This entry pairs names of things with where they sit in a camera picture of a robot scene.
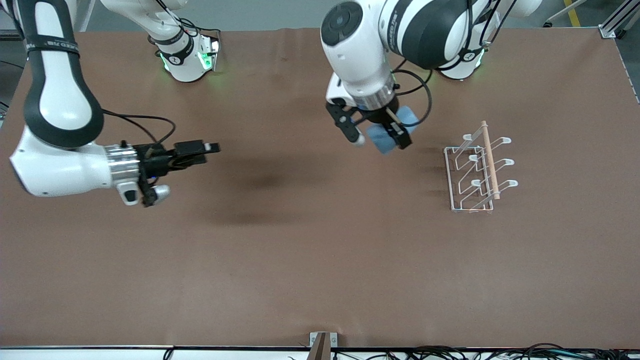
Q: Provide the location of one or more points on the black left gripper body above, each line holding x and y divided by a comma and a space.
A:
376, 116

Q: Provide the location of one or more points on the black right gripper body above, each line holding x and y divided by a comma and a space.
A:
153, 159

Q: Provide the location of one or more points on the blue cup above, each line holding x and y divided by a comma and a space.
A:
380, 140

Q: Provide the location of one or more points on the brown table cover sheet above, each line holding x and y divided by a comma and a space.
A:
300, 250

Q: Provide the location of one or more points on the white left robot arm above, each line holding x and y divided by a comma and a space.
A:
430, 30

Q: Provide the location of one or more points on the aluminium frame profile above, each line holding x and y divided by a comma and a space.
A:
620, 17

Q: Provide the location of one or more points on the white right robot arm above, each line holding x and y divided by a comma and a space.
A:
60, 100

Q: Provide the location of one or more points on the metal bracket with brown post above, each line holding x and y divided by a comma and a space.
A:
322, 345

